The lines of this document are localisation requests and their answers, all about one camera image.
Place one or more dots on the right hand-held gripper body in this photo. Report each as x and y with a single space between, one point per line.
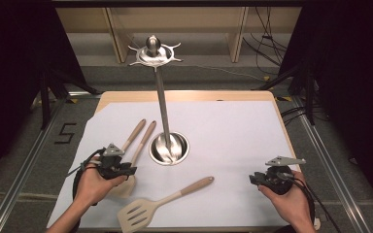
280 181

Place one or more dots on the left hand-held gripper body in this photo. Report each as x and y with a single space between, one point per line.
111 166

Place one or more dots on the steel utensil stand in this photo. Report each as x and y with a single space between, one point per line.
161 97

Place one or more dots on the person's right hand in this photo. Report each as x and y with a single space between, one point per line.
293 204

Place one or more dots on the person's left hand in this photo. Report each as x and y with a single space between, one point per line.
90 187

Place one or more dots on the white table sheet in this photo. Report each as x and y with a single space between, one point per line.
226 136

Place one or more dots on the yellow floor tape piece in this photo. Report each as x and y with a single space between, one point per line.
266 78
284 98
74 101

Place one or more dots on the black metal stand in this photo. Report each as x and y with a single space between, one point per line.
309 97
45 103

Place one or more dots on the black curtain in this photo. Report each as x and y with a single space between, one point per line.
353 81
9 81

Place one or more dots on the beige office desk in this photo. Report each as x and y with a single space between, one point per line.
181 19

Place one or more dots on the aluminium floor rail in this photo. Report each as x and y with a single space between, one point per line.
333 181
19 174

